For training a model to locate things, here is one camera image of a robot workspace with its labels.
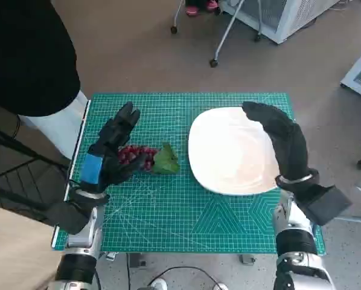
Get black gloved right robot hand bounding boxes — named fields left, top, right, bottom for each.
left=242, top=101, right=310, bottom=179

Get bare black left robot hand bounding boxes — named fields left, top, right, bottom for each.
left=77, top=101, right=147, bottom=194

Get red toy grapes with leaf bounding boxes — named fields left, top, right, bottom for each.
left=117, top=143, right=181, bottom=176

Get white plate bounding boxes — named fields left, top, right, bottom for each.
left=188, top=106, right=281, bottom=196

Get green cutting mat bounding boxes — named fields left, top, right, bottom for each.
left=53, top=92, right=327, bottom=255

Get black metal rack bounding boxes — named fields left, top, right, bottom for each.
left=0, top=104, right=72, bottom=227

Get person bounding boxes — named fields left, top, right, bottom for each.
left=0, top=0, right=90, bottom=160
left=185, top=0, right=220, bottom=17

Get light wooden desk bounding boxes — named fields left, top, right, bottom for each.
left=0, top=203, right=67, bottom=290

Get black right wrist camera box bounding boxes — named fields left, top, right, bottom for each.
left=295, top=183, right=354, bottom=227

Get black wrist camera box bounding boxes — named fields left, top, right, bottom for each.
left=46, top=200, right=90, bottom=236
left=295, top=183, right=354, bottom=227

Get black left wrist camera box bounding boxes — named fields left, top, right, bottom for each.
left=46, top=200, right=90, bottom=236

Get grey wheeled frame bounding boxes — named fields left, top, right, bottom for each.
left=170, top=0, right=263, bottom=68

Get black floor cable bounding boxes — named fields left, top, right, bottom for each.
left=125, top=253, right=219, bottom=290

